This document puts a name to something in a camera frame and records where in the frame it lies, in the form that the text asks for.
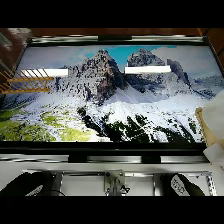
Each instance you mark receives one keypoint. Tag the white garment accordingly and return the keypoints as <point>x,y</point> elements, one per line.
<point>215,156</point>

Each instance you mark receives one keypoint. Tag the beige garment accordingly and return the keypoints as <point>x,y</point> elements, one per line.
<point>208,136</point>

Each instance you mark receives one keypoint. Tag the silver frame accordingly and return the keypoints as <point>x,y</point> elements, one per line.
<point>110,166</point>

